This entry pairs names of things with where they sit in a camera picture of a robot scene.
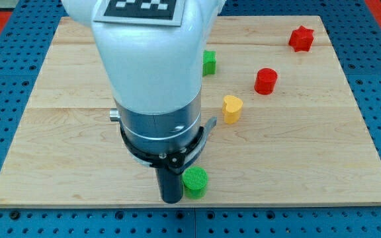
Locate green cylinder block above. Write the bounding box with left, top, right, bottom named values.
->
left=182, top=167, right=208, bottom=200

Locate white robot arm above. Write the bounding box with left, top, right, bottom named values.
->
left=62, top=0, right=224, bottom=154

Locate yellow heart block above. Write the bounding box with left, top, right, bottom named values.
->
left=222, top=95, right=243, bottom=124

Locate green star block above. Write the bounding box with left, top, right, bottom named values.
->
left=202, top=50, right=216, bottom=77

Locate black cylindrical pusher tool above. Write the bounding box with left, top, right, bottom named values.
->
left=155, top=169, right=183, bottom=204

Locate red cylinder block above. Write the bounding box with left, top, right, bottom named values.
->
left=254, top=68, right=278, bottom=95

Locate wooden board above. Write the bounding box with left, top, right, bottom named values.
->
left=0, top=16, right=381, bottom=208

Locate black white fiducial marker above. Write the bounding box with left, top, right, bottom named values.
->
left=93, top=0, right=185, bottom=26

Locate red star block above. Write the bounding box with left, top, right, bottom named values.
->
left=288, top=25, right=314, bottom=52

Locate black clamp ring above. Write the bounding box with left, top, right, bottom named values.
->
left=119, top=116, right=218, bottom=176

